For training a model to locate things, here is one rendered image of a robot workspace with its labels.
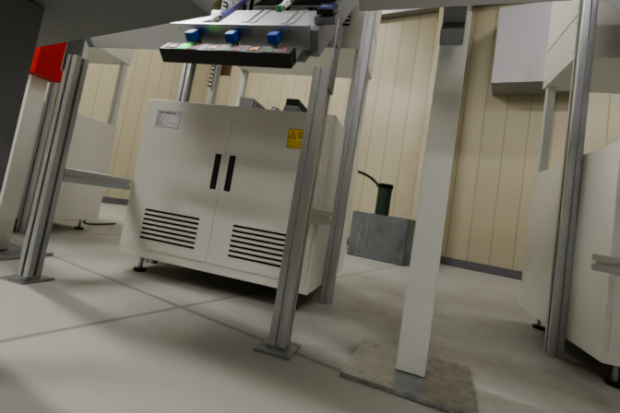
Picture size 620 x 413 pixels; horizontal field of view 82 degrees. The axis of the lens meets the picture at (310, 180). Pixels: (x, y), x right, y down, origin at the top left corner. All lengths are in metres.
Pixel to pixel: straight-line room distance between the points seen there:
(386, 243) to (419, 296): 2.23
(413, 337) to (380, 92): 3.84
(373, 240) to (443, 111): 2.31
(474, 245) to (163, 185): 3.20
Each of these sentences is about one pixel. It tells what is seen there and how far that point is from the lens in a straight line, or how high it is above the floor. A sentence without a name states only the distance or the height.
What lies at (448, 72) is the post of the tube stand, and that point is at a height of 0.67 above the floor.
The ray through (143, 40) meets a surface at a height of 0.70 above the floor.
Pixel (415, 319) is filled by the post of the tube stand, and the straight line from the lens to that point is 0.84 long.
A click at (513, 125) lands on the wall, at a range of 4.10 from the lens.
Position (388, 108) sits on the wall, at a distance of 4.38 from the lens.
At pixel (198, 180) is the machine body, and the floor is 0.35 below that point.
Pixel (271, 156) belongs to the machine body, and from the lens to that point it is 1.16.
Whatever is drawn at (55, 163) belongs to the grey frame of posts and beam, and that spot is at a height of 0.33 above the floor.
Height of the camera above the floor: 0.31
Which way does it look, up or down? 5 degrees up
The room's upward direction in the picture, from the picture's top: 9 degrees clockwise
